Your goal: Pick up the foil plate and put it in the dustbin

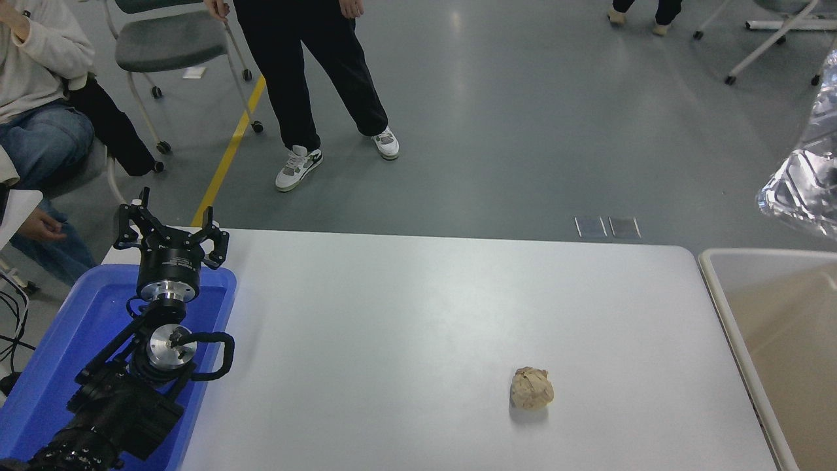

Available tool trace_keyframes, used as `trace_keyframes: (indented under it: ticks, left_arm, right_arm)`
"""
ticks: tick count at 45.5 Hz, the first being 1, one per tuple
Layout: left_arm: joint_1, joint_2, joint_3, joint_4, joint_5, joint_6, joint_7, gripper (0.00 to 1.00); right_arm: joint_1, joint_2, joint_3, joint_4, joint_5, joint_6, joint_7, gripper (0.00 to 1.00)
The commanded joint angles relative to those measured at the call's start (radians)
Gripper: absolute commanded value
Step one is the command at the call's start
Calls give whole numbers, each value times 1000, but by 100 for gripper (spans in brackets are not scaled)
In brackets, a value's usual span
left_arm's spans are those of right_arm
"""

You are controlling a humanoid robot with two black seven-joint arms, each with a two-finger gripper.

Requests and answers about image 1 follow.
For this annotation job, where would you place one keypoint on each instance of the standing person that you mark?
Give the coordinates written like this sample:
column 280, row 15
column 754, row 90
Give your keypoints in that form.
column 294, row 65

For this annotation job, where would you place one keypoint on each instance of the seated person's resting hand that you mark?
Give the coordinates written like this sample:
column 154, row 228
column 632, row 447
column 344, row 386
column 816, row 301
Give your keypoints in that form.
column 40, row 226

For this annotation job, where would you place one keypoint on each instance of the crumpled tan paper ball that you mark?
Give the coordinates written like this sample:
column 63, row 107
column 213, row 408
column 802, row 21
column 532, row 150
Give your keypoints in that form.
column 531, row 389

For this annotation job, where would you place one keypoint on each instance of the large pale bin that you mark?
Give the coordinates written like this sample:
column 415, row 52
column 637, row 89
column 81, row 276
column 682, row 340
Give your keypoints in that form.
column 798, row 340

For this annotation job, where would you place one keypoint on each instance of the grey wheeled chair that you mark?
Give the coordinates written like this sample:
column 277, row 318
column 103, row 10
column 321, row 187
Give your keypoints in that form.
column 167, row 42

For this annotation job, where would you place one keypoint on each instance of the white wheeled frame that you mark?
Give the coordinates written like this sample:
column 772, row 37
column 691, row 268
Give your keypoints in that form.
column 771, row 29

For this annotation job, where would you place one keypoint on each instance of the standing person's right hand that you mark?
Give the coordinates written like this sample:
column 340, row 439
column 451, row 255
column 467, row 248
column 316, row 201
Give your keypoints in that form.
column 219, row 8

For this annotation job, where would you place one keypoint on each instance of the seated person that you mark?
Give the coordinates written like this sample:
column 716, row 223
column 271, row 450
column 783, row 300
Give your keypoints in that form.
column 39, row 78

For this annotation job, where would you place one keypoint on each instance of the white board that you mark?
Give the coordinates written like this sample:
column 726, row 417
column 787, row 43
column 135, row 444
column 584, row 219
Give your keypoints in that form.
column 18, row 209

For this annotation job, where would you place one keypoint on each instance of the blue plastic tray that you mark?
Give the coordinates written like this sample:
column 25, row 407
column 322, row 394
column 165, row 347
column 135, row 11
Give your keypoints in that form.
column 52, row 353

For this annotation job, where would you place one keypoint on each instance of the metal floor plate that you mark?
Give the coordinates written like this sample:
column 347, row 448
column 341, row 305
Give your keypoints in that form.
column 590, row 227
column 624, row 227

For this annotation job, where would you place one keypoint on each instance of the standing person's left hand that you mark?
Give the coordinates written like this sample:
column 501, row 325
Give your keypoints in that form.
column 352, row 6

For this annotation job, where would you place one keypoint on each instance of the seated person's raised hand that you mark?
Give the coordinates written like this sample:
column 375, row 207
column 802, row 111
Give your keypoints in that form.
column 13, row 19

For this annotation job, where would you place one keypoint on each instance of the seated person's chair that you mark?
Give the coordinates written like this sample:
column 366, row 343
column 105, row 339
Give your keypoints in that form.
column 75, row 171

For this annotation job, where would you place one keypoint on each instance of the distant person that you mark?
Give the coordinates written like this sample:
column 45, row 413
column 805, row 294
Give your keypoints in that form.
column 644, row 16

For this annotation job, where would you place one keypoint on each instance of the black garment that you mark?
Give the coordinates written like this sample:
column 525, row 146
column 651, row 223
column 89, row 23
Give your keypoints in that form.
column 111, row 127

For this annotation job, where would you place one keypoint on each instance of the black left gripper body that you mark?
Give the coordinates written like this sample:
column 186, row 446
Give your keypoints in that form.
column 171, row 261

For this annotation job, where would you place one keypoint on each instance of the white paper sheet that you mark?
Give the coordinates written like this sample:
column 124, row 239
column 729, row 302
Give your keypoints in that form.
column 193, row 72

